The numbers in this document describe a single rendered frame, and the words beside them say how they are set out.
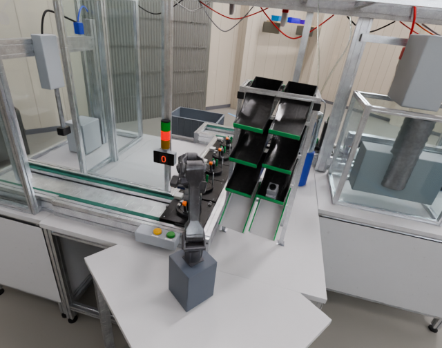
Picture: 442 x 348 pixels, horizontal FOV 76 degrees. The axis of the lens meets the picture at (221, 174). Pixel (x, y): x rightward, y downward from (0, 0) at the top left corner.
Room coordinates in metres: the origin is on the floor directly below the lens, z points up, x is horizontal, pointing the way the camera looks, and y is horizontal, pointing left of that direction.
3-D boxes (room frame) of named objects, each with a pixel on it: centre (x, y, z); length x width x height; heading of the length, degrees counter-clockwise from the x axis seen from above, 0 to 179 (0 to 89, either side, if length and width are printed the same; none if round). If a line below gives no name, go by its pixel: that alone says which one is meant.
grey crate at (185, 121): (3.39, 0.38, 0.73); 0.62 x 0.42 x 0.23; 79
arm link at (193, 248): (0.82, 0.08, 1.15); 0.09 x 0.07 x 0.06; 105
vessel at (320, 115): (1.93, -0.59, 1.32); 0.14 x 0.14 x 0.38
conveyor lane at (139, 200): (1.34, 0.44, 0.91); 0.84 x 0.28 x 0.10; 79
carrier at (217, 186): (1.51, 0.11, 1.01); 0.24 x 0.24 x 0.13; 79
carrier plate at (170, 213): (1.25, 0.15, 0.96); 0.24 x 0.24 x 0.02; 79
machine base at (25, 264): (1.90, 1.12, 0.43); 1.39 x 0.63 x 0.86; 169
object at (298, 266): (1.69, 0.07, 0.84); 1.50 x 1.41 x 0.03; 79
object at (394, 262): (1.80, -1.28, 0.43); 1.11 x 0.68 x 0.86; 79
